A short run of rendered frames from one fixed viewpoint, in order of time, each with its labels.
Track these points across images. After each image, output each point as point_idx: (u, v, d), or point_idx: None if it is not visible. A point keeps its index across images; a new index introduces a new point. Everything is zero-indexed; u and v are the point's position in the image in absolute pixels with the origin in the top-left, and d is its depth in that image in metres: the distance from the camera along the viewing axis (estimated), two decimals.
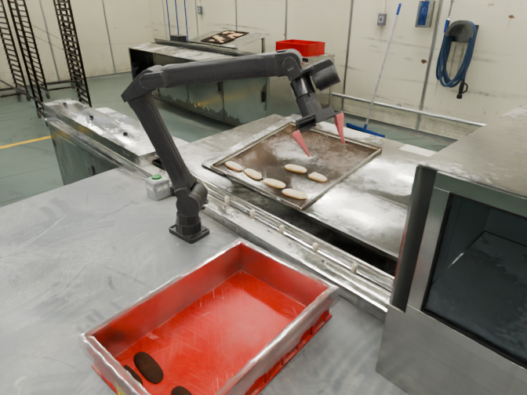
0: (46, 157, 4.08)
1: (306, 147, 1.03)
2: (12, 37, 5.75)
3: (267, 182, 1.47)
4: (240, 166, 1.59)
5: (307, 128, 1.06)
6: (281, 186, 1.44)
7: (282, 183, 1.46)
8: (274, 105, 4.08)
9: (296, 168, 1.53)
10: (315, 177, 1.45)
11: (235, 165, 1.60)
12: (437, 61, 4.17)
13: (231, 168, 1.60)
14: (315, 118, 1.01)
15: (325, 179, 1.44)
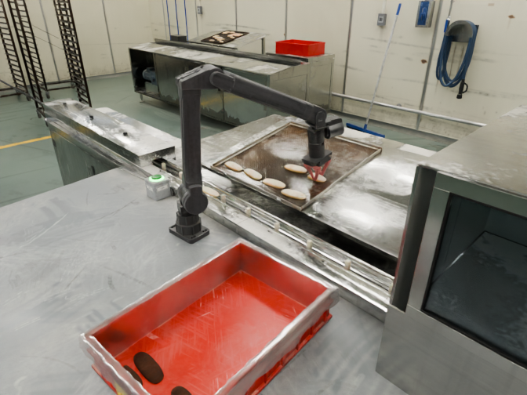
0: (46, 157, 4.08)
1: None
2: (12, 37, 5.75)
3: (267, 182, 1.47)
4: (240, 167, 1.59)
5: None
6: (281, 186, 1.44)
7: (282, 183, 1.46)
8: None
9: (296, 168, 1.53)
10: None
11: (235, 166, 1.60)
12: (437, 61, 4.17)
13: (231, 168, 1.60)
14: None
15: (324, 180, 1.44)
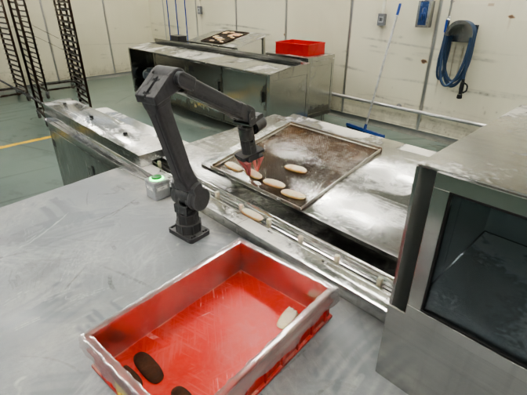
0: (46, 157, 4.08)
1: (250, 171, 1.51)
2: (12, 37, 5.75)
3: (267, 182, 1.47)
4: (240, 167, 1.59)
5: None
6: (281, 186, 1.44)
7: (282, 183, 1.46)
8: (274, 105, 4.08)
9: (296, 168, 1.53)
10: (282, 314, 0.97)
11: (235, 166, 1.60)
12: (437, 61, 4.17)
13: (231, 168, 1.60)
14: (248, 160, 1.46)
15: (278, 326, 0.94)
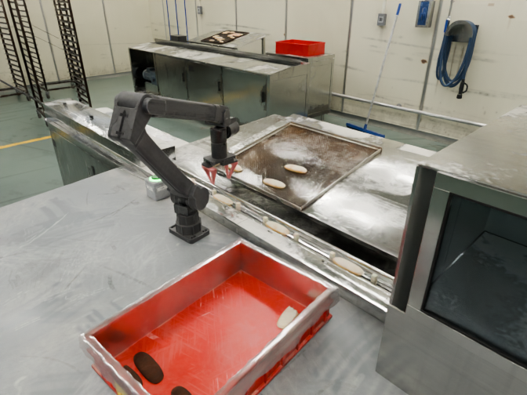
0: (46, 157, 4.08)
1: (225, 171, 1.46)
2: (12, 37, 5.75)
3: (267, 182, 1.47)
4: (240, 167, 1.59)
5: None
6: (281, 186, 1.44)
7: (282, 183, 1.46)
8: (274, 105, 4.08)
9: (296, 168, 1.53)
10: (282, 314, 0.97)
11: (235, 166, 1.59)
12: (437, 61, 4.17)
13: None
14: None
15: (278, 326, 0.94)
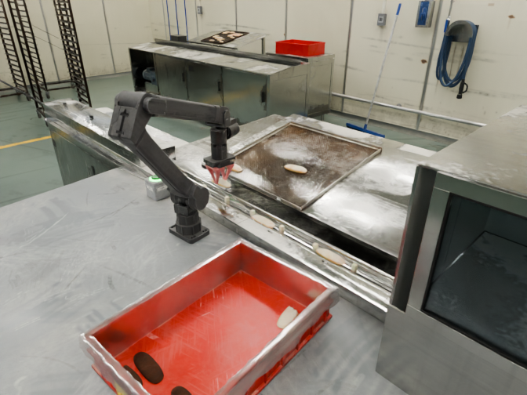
0: (46, 157, 4.08)
1: (218, 179, 1.40)
2: (12, 37, 5.75)
3: None
4: (240, 168, 1.59)
5: None
6: (226, 185, 1.40)
7: (228, 183, 1.42)
8: (274, 105, 4.08)
9: (296, 168, 1.53)
10: (282, 313, 0.97)
11: (235, 167, 1.59)
12: (437, 61, 4.17)
13: (231, 169, 1.59)
14: (218, 165, 1.36)
15: (278, 325, 0.94)
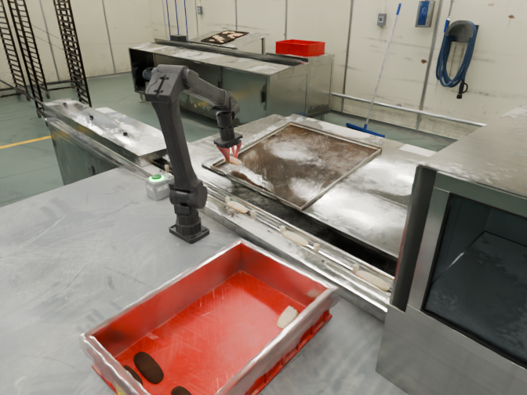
0: (46, 157, 4.08)
1: (229, 157, 1.55)
2: (12, 37, 5.75)
3: (288, 235, 1.23)
4: (239, 161, 1.57)
5: None
6: (303, 243, 1.20)
7: (305, 239, 1.22)
8: (274, 105, 4.08)
9: (237, 206, 1.40)
10: (282, 313, 0.97)
11: (234, 160, 1.57)
12: (437, 61, 4.17)
13: (230, 162, 1.57)
14: (227, 146, 1.51)
15: (278, 325, 0.94)
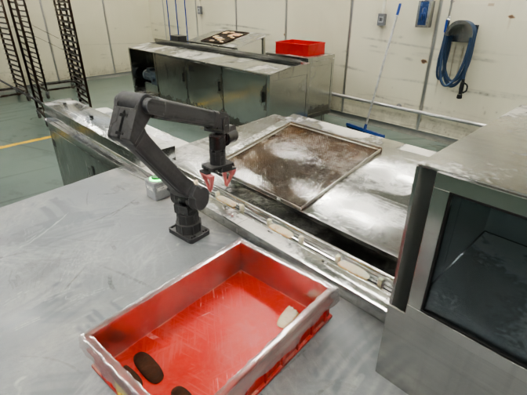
0: (46, 157, 4.08)
1: (212, 186, 1.39)
2: (12, 37, 5.75)
3: (345, 266, 1.09)
4: (234, 202, 1.43)
5: None
6: (365, 276, 1.06)
7: (365, 272, 1.08)
8: (274, 105, 4.08)
9: (281, 230, 1.26)
10: (282, 313, 0.97)
11: (229, 201, 1.43)
12: (437, 61, 4.17)
13: (224, 204, 1.43)
14: (220, 170, 1.37)
15: (278, 325, 0.94)
